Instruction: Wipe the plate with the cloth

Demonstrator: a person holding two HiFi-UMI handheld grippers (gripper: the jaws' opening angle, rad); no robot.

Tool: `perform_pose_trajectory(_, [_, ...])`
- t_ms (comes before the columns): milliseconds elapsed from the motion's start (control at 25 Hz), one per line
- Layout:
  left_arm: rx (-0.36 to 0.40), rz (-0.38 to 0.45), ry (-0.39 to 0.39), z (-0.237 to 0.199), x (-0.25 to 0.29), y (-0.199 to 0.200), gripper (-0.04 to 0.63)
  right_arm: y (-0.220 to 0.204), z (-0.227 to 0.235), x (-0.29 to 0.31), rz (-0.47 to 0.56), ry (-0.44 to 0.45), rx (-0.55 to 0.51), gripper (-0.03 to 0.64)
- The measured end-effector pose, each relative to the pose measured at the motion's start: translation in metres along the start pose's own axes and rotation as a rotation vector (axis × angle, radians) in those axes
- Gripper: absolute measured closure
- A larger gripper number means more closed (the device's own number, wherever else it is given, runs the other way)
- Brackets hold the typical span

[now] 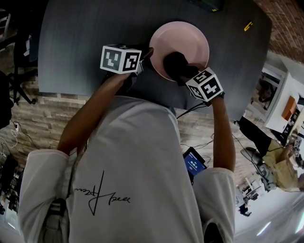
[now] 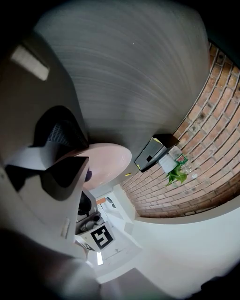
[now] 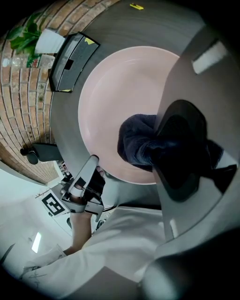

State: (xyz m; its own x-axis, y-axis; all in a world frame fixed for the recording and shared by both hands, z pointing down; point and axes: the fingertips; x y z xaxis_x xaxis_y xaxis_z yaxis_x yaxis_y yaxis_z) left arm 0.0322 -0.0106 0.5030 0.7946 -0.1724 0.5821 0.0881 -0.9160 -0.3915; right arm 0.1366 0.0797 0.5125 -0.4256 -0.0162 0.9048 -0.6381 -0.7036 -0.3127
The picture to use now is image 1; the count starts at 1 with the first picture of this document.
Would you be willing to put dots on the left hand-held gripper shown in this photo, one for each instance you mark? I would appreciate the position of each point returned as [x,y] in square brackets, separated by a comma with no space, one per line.
[118,59]

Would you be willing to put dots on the person's left forearm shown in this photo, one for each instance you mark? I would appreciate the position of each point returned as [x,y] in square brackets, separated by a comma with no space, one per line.
[95,106]

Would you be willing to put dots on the white power strip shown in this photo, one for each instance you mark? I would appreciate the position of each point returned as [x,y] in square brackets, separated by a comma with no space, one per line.
[16,126]

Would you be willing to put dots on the white shelf unit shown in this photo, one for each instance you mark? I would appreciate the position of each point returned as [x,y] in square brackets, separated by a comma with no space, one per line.
[4,23]

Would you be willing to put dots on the grey metal equipment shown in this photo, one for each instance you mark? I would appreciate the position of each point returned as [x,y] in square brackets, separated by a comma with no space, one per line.
[249,192]

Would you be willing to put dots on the black tablet blue screen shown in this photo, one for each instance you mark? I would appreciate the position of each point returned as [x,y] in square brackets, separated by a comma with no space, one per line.
[193,162]

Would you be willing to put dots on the pale grey rag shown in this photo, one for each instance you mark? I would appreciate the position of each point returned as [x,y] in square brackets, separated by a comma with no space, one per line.
[26,47]

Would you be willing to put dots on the dark blue cloth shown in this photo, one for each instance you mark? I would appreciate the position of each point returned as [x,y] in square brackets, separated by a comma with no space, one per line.
[173,62]

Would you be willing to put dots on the big pink plate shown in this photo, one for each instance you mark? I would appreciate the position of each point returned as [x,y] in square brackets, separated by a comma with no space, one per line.
[180,38]

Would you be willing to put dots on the black pouch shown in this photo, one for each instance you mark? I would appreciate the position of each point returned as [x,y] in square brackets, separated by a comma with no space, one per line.
[215,233]

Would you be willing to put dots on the yellow black clip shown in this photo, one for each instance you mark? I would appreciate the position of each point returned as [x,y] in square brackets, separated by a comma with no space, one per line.
[247,27]

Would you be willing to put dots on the white desk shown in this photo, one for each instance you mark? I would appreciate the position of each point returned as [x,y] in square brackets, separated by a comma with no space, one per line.
[278,114]

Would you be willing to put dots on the black box yellow corners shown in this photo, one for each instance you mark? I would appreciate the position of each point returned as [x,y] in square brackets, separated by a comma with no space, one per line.
[209,4]

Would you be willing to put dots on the black office chair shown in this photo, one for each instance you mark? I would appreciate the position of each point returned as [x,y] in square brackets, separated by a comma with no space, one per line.
[21,60]

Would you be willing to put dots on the person's white t-shirt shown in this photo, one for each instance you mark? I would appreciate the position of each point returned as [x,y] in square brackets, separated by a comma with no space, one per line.
[133,166]

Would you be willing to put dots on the orange box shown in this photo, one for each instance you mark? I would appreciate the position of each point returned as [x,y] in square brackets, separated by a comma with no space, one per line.
[289,108]

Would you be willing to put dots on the person's right forearm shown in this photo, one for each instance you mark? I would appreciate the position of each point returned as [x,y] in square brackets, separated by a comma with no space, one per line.
[223,137]

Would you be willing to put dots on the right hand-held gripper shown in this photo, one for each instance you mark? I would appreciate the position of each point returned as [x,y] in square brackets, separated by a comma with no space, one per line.
[205,86]

